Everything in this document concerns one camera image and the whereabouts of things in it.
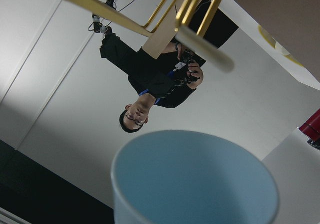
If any light blue plastic cup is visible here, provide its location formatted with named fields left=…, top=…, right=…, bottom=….
left=110, top=130, right=279, bottom=224

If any standing person in black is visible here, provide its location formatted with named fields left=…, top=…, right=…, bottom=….
left=99, top=32, right=205, bottom=133

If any black teleoperation controller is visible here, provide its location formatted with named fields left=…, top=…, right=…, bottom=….
left=174, top=48, right=201, bottom=85

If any black foam board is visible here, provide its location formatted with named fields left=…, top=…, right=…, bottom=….
left=188, top=0, right=239, bottom=48

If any yellow rimmed bowl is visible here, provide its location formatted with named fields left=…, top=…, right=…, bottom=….
left=257, top=25, right=303, bottom=67

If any red thermos bottle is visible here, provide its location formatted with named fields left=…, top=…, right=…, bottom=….
left=298, top=109, right=320, bottom=150

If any wooden plank post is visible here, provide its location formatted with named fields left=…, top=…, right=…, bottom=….
left=144, top=0, right=208, bottom=59

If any gold wire cup holder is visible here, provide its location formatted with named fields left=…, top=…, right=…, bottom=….
left=38, top=0, right=235, bottom=73

